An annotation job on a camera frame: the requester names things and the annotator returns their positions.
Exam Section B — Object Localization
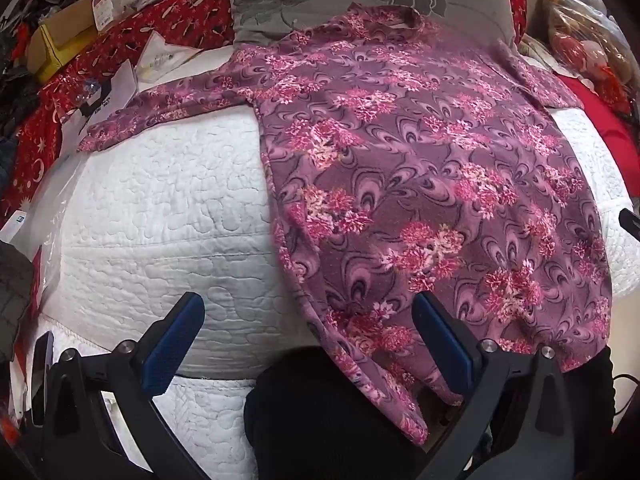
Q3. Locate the white quilted mattress cover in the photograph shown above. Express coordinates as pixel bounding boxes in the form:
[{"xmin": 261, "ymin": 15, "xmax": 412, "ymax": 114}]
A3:
[{"xmin": 37, "ymin": 45, "xmax": 640, "ymax": 480}]

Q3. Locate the yellow cardboard box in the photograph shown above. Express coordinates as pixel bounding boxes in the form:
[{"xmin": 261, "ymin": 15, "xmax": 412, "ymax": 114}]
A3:
[{"xmin": 25, "ymin": 0, "xmax": 101, "ymax": 83}]

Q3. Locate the white and pink packet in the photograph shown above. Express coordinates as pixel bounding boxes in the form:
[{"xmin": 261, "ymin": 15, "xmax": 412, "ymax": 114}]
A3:
[{"xmin": 92, "ymin": 0, "xmax": 119, "ymax": 32}]

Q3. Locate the red patterned bed sheet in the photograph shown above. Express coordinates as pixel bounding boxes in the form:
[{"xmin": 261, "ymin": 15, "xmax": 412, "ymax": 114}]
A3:
[{"xmin": 0, "ymin": 0, "xmax": 530, "ymax": 218}]

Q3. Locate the white paper sheet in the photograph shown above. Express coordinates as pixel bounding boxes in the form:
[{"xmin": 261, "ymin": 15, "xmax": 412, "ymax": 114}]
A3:
[{"xmin": 134, "ymin": 30, "xmax": 236, "ymax": 88}]

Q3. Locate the plush toy in plastic bag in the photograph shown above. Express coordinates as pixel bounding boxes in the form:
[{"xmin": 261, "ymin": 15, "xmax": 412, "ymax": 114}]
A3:
[{"xmin": 530, "ymin": 0, "xmax": 633, "ymax": 111}]

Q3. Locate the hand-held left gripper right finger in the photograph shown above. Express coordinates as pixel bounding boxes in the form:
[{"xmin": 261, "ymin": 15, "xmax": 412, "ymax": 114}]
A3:
[{"xmin": 411, "ymin": 291, "xmax": 613, "ymax": 480}]

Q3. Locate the clear plastic bag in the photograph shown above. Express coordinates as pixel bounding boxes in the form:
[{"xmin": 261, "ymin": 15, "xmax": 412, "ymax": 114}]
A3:
[{"xmin": 27, "ymin": 157, "xmax": 88, "ymax": 311}]

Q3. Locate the black smartphone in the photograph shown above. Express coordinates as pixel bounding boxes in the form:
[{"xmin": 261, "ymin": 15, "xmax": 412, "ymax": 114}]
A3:
[{"xmin": 30, "ymin": 331, "xmax": 55, "ymax": 423}]

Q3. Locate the purple floral shirt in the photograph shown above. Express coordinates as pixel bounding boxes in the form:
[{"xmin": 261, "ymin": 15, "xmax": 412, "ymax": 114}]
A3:
[{"xmin": 77, "ymin": 2, "xmax": 615, "ymax": 446}]

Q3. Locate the black cable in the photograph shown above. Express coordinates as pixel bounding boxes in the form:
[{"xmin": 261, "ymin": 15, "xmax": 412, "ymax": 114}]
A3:
[{"xmin": 611, "ymin": 370, "xmax": 640, "ymax": 392}]

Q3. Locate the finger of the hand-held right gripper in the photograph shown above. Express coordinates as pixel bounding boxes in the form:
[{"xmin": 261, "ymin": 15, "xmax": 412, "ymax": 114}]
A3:
[{"xmin": 619, "ymin": 208, "xmax": 640, "ymax": 242}]

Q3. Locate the plain red cloth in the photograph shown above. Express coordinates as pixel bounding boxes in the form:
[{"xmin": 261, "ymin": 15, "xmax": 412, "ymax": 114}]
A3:
[{"xmin": 555, "ymin": 72, "xmax": 640, "ymax": 211}]

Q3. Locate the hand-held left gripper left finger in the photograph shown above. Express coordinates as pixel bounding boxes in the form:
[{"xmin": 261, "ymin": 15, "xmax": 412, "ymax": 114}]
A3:
[{"xmin": 42, "ymin": 291, "xmax": 211, "ymax": 480}]

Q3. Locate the dark grey cloth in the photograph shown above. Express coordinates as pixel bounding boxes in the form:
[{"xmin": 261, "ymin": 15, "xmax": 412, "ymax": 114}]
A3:
[{"xmin": 0, "ymin": 244, "xmax": 35, "ymax": 363}]

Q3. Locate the person's black clothing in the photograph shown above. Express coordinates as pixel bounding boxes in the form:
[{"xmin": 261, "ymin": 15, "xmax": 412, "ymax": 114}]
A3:
[{"xmin": 244, "ymin": 345, "xmax": 617, "ymax": 480}]

